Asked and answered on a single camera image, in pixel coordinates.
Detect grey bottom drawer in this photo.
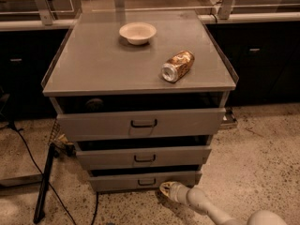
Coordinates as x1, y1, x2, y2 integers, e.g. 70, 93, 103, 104
89, 165, 202, 193

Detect grey top drawer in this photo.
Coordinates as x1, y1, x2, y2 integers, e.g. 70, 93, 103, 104
57, 94, 225, 142

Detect round object in top drawer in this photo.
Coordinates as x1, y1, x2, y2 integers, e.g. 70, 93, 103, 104
84, 97, 104, 113

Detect grey middle drawer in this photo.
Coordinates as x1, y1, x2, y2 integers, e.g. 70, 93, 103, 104
76, 136, 211, 171

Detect black metal bar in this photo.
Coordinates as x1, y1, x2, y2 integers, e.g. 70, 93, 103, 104
33, 143, 55, 224

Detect grey drawer cabinet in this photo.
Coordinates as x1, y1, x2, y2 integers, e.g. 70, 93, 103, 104
44, 10, 235, 187

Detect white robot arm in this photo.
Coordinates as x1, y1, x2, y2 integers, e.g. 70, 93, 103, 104
159, 181, 288, 225

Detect black floor cable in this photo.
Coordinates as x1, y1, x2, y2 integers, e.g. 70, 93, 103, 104
8, 122, 99, 225

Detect white paper bowl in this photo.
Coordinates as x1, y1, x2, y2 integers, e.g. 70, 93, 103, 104
119, 22, 157, 45

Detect dark counter with rail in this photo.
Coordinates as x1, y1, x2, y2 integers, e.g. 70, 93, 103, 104
0, 11, 300, 117

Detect grey drawer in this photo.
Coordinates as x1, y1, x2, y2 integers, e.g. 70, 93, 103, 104
76, 136, 211, 171
89, 165, 202, 193
57, 94, 225, 142

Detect gold crushed soda can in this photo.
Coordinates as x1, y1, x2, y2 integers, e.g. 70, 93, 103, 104
161, 51, 195, 83

